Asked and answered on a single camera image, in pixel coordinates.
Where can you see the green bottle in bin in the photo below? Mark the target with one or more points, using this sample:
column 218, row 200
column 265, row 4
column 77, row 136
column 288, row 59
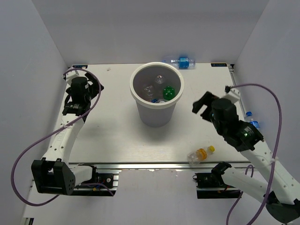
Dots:
column 169, row 93

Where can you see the blue corner sticker left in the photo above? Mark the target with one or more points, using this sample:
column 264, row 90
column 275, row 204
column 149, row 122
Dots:
column 80, row 66

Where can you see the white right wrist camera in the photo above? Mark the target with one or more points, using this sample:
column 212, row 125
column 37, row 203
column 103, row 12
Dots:
column 233, row 95

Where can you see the blue corner sticker right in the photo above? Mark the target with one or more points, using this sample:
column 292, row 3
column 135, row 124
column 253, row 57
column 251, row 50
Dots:
column 218, row 64

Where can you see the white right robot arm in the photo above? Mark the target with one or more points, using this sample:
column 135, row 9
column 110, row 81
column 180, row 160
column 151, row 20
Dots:
column 283, row 201

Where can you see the blue-cap clear bottle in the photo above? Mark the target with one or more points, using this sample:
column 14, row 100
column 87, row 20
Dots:
column 250, row 119

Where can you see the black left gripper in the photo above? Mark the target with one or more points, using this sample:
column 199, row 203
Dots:
column 94, row 87

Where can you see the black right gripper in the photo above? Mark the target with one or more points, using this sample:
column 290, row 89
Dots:
column 204, row 100

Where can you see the crushed clear bottle in bin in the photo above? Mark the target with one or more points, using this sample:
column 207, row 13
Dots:
column 148, row 92

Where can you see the white round bin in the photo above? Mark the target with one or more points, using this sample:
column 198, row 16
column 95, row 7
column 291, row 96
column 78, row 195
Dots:
column 152, row 114

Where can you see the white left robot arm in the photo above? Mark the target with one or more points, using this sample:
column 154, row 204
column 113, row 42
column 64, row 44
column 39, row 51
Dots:
column 52, row 173

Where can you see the blue corner sticker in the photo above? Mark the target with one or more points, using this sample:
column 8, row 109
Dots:
column 218, row 64
column 80, row 66

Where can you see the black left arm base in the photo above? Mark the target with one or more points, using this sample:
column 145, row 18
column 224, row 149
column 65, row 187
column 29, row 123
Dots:
column 102, row 183

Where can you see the aluminium front rail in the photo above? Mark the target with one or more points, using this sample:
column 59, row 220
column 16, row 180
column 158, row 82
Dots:
column 150, row 166

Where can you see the clear bottle behind bin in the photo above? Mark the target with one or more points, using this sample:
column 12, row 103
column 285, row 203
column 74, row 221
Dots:
column 180, row 62

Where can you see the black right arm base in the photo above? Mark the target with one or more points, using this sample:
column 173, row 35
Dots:
column 207, row 188

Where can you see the crushed clear blue-label bottle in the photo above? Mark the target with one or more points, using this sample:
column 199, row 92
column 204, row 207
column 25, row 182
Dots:
column 158, row 101

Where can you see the yellow-cap orange-label bottle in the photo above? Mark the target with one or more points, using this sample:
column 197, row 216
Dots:
column 196, row 157

